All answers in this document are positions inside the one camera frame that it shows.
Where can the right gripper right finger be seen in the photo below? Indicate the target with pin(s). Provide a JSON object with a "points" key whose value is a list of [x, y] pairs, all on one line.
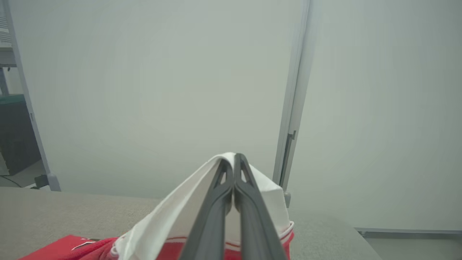
{"points": [[258, 231]]}

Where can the teal desk top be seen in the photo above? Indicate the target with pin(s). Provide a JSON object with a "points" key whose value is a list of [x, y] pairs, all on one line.
{"points": [[11, 99]]}

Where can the dark cabinet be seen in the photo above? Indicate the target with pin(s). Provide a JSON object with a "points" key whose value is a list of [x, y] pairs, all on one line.
{"points": [[14, 141]]}

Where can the red number 23 jersey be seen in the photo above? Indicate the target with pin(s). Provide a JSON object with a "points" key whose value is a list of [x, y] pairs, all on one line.
{"points": [[173, 216]]}

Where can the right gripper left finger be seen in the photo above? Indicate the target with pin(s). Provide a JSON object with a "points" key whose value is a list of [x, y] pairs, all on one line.
{"points": [[209, 231]]}

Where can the wide white partition panel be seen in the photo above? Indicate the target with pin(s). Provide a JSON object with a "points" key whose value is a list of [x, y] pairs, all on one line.
{"points": [[144, 90]]}

